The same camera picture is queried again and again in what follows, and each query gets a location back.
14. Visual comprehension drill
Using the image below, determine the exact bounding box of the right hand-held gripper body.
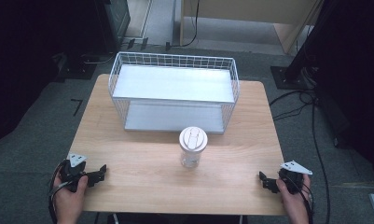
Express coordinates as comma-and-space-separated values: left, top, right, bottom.
277, 160, 313, 196

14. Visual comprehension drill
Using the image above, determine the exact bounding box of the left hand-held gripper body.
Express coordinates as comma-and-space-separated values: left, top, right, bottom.
59, 152, 90, 193

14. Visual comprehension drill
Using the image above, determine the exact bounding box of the clear cup with white lid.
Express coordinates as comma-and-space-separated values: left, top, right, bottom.
178, 125, 209, 169

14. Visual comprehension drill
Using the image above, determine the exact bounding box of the white wire two-tier shelf rack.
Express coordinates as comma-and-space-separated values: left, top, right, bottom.
107, 50, 241, 135

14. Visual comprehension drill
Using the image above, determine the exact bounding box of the person's right hand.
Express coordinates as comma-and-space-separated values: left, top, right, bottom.
275, 173, 312, 224

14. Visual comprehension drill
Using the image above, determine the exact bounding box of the person's left hand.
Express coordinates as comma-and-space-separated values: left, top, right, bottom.
52, 175, 90, 224

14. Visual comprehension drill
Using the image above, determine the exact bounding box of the black curtain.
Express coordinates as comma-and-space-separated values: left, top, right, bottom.
0, 0, 111, 147
291, 0, 374, 181

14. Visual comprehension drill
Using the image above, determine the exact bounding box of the dark equipment cabinet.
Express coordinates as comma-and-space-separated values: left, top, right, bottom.
94, 0, 132, 53

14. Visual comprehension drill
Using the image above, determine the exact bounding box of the light wooden board furniture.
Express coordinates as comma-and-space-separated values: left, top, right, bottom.
179, 0, 325, 54

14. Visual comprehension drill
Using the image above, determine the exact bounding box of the right hand-held gripper black cable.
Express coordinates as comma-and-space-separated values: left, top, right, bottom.
284, 175, 315, 224

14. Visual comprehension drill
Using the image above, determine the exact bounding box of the hand-held gripper black cable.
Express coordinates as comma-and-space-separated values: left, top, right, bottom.
47, 160, 71, 224
284, 175, 315, 224

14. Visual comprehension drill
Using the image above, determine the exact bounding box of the long black floor cable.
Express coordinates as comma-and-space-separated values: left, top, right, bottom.
310, 101, 332, 224

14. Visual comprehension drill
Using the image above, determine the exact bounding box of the left hand-held gripper black cable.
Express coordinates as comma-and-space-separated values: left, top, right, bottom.
47, 160, 71, 224

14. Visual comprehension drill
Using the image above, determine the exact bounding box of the looped black floor cable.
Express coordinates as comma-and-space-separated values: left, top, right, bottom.
268, 89, 317, 122

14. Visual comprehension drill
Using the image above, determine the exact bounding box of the black stand base plate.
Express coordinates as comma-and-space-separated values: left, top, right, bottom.
270, 64, 317, 91
55, 51, 99, 82

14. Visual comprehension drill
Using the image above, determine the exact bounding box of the thin black hanging cable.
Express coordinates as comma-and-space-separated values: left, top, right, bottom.
167, 0, 201, 49

